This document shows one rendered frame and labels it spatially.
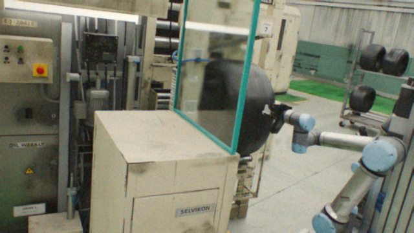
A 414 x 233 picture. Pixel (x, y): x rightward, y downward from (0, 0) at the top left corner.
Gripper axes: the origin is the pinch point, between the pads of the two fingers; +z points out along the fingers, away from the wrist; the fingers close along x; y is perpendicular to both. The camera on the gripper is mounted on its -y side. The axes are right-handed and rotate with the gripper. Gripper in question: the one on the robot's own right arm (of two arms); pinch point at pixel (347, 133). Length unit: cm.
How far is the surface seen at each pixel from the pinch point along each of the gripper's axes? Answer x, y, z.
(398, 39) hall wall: 805, 26, 667
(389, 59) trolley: 349, 10, 283
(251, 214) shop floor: -33, 103, 70
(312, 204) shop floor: 43, 113, 78
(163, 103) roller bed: -121, -24, 40
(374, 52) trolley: 341, 1, 312
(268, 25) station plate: -50, -73, 32
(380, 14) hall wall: 783, -48, 733
